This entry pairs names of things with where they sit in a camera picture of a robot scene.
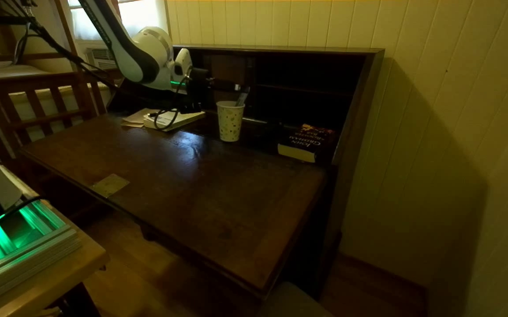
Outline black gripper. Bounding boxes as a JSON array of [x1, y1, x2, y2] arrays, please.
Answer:
[[171, 68, 213, 112]]

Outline grey marker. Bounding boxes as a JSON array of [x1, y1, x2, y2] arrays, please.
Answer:
[[236, 86, 250, 105]]

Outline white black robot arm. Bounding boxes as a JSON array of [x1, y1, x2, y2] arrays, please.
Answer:
[[79, 0, 211, 112]]

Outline speckled white paper cup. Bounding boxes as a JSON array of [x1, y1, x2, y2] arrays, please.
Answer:
[[217, 100, 243, 142]]

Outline white paperback book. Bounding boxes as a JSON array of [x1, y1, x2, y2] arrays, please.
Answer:
[[142, 109, 204, 131]]

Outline dark wooden secretary desk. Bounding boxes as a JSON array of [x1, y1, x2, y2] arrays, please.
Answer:
[[24, 47, 382, 297]]

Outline white window air conditioner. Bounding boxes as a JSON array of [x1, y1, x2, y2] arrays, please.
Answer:
[[86, 47, 116, 68]]

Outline dark John Grisham paperback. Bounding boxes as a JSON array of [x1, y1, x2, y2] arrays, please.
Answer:
[[277, 123, 337, 163]]

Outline small yellow sticky note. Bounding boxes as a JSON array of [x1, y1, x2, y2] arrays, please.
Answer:
[[91, 174, 128, 197]]

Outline green lit electronics box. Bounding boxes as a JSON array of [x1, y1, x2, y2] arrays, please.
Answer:
[[0, 167, 79, 295]]

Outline light wooden side table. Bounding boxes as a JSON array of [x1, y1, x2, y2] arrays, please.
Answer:
[[0, 230, 109, 317]]

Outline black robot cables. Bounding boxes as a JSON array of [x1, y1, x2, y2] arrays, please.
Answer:
[[0, 0, 181, 131]]

